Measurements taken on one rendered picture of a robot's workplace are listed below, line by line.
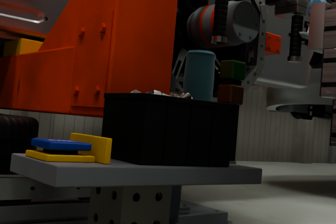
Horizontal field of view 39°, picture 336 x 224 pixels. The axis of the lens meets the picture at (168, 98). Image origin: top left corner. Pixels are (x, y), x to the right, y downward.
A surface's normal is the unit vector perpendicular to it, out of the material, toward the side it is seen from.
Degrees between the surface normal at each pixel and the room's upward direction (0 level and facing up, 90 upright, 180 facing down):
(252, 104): 90
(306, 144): 90
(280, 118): 90
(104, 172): 90
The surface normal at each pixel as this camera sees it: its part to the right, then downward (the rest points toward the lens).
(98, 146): -0.77, -0.11
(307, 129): 0.64, 0.01
